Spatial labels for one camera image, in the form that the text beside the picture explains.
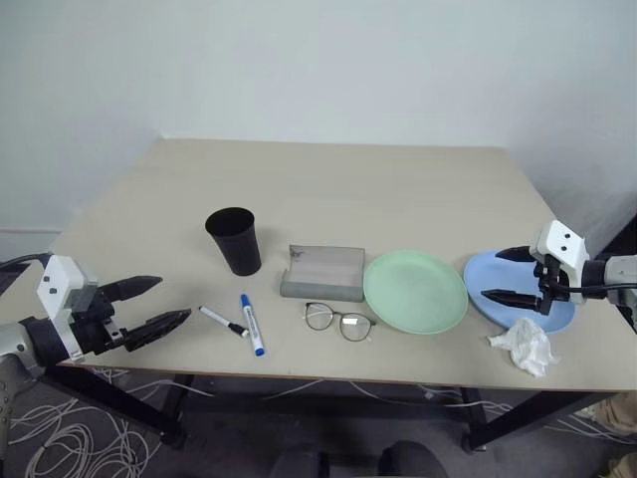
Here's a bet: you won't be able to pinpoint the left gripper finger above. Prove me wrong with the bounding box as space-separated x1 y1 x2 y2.
121 307 193 354
101 275 164 306

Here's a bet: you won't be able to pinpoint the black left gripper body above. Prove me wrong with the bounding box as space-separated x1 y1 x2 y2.
68 286 131 357

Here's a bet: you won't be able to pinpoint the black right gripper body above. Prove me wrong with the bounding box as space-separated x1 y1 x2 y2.
532 252 569 317

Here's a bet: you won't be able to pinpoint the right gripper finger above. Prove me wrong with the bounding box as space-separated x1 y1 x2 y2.
483 288 542 312
497 244 537 266

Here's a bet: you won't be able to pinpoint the white marker with black cap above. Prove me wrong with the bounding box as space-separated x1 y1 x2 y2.
198 305 250 340

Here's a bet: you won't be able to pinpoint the blue plate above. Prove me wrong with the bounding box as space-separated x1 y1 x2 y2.
462 249 581 335

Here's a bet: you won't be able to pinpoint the crumpled white tissue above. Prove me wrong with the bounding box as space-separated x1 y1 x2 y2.
486 317 561 378

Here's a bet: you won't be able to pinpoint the blue whiteboard marker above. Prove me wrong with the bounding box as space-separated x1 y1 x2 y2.
239 293 269 359

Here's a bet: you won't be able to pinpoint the green plate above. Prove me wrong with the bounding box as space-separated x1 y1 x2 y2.
361 249 470 336

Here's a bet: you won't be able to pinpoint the black plastic cup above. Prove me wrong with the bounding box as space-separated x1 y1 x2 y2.
204 206 264 278

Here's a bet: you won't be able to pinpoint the tan object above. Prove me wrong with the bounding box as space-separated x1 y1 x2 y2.
579 391 637 478

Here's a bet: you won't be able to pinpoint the thin-framed round eyeglasses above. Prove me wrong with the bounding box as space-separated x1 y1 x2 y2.
303 301 377 345

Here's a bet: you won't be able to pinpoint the grey glasses case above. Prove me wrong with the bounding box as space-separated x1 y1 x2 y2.
279 243 367 304

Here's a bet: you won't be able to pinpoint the dark rounded shape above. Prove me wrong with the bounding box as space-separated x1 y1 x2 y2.
379 439 450 478

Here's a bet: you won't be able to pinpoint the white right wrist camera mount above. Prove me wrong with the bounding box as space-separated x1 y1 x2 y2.
529 219 590 306

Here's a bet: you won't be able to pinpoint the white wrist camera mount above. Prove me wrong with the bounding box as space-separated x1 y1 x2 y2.
37 254 101 362
529 219 590 306

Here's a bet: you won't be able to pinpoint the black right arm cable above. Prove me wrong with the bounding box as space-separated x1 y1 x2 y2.
545 258 637 292

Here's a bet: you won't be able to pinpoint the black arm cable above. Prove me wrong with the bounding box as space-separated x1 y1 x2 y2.
0 254 52 275
545 258 637 292

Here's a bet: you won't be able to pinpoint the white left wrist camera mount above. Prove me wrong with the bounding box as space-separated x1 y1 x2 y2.
37 254 101 362

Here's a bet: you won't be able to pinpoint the black metal table frame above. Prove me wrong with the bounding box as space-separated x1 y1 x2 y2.
37 362 626 453

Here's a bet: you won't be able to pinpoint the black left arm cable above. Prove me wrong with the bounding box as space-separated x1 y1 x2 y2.
0 254 52 275

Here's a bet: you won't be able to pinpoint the white floor cable tangle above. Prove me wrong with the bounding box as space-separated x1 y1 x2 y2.
8 366 216 478

